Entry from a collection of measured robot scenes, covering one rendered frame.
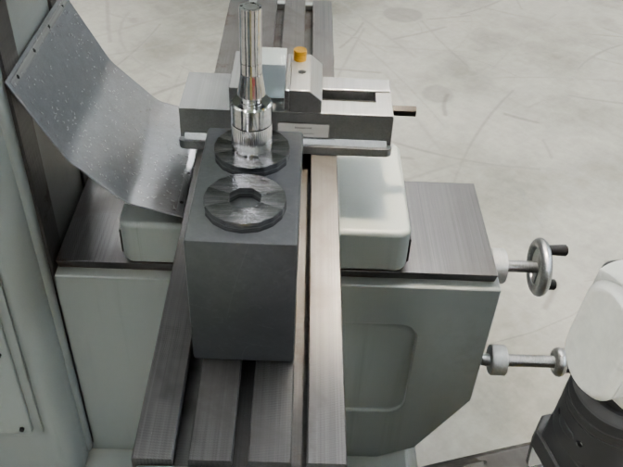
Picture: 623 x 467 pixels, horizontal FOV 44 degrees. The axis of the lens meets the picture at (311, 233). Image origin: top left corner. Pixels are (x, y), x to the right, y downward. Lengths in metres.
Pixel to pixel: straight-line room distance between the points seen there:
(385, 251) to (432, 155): 1.71
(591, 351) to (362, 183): 0.82
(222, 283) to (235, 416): 0.15
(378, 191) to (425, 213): 0.15
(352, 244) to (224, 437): 0.53
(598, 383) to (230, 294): 0.40
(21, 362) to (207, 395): 0.66
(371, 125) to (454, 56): 2.52
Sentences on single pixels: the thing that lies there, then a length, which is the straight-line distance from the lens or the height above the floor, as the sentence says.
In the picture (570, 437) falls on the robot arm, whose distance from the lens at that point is 0.72.
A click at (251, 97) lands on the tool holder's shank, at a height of 1.21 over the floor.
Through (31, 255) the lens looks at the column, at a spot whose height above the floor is 0.78.
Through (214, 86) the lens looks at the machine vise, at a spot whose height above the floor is 1.01.
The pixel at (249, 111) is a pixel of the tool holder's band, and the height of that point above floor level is 1.20.
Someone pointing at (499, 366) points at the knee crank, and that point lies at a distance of 1.52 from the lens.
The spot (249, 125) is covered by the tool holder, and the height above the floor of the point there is 1.18.
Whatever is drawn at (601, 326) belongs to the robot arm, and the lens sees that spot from 0.61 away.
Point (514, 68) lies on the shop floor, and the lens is 3.72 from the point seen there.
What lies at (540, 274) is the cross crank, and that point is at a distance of 1.53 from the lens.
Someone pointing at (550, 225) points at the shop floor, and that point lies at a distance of 2.77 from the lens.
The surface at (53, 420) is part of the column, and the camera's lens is 1.62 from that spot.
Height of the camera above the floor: 1.65
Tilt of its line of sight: 40 degrees down
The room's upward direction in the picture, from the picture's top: 3 degrees clockwise
